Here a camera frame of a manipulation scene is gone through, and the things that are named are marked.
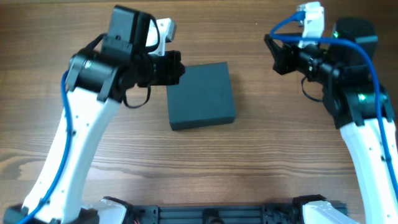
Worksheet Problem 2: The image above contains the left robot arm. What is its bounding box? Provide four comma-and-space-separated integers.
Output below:
3, 6, 185, 223

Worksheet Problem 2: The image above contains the right blue cable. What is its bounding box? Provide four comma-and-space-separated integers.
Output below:
269, 11, 398, 194

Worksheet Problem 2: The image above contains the blue cable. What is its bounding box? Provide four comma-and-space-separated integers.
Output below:
17, 70, 74, 224
269, 11, 398, 194

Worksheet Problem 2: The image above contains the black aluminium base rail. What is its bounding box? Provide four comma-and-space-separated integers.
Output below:
124, 203, 304, 224

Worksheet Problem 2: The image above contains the left blue cable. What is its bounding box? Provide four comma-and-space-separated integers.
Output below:
17, 70, 74, 224

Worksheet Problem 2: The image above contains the dark green box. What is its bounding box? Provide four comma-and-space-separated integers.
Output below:
167, 62, 236, 131

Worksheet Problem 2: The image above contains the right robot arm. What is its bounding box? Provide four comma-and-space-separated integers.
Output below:
264, 12, 397, 223

